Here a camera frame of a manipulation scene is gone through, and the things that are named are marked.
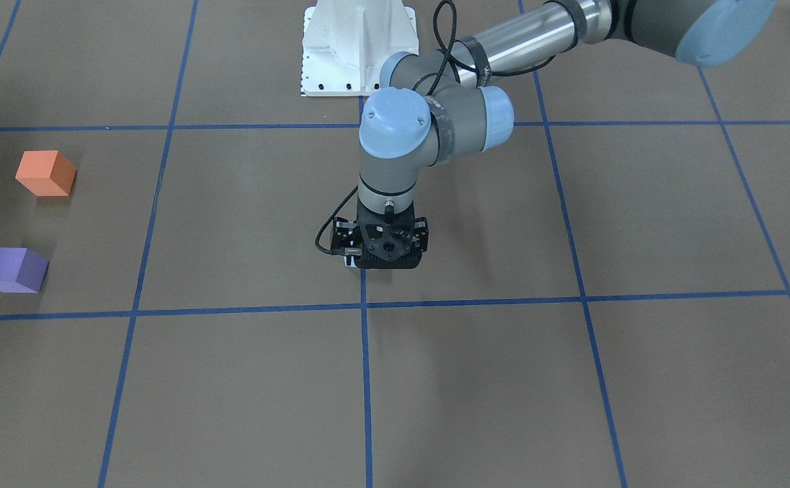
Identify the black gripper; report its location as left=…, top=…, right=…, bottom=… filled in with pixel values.
left=330, top=205, right=429, bottom=269

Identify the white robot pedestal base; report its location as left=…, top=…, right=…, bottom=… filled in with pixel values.
left=300, top=1, right=419, bottom=97

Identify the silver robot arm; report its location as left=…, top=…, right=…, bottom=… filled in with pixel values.
left=314, top=1, right=775, bottom=269

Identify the orange foam block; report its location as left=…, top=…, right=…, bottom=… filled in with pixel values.
left=14, top=150, right=77, bottom=197

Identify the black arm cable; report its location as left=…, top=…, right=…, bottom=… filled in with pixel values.
left=315, top=0, right=558, bottom=257

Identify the purple foam block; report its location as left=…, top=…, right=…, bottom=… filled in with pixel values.
left=0, top=247, right=50, bottom=293

